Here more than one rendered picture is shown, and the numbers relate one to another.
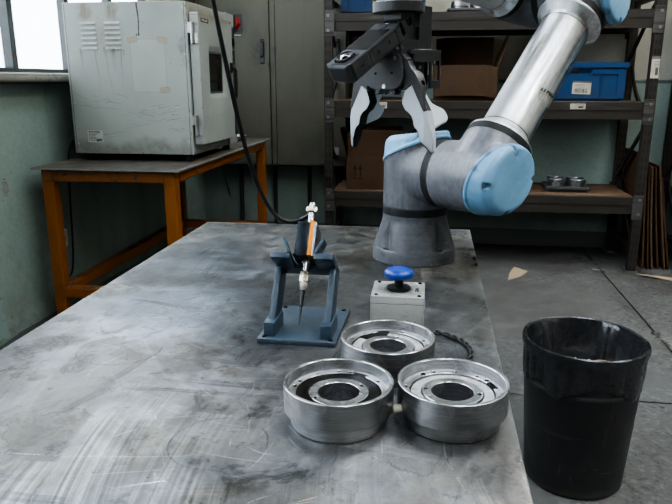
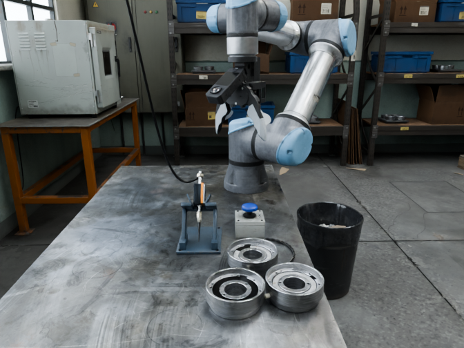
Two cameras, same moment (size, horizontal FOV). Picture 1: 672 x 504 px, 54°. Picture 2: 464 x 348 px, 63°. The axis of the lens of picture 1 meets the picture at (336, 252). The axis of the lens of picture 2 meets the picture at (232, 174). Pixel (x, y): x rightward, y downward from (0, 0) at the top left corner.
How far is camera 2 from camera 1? 0.15 m
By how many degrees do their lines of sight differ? 9
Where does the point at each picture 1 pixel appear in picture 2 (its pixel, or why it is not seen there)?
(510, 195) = (301, 155)
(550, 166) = not seen: hidden behind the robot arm
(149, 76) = (65, 66)
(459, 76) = not seen: hidden behind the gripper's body
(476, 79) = not seen: hidden behind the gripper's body
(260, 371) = (184, 274)
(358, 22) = (188, 28)
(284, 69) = (144, 55)
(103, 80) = (36, 69)
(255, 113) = (128, 81)
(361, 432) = (251, 312)
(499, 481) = (326, 334)
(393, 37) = (241, 76)
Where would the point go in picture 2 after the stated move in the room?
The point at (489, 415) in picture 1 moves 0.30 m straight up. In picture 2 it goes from (316, 297) to (329, 123)
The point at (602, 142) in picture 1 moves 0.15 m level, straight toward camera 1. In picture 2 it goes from (326, 95) to (326, 97)
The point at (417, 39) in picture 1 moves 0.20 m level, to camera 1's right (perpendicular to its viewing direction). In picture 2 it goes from (253, 76) to (329, 74)
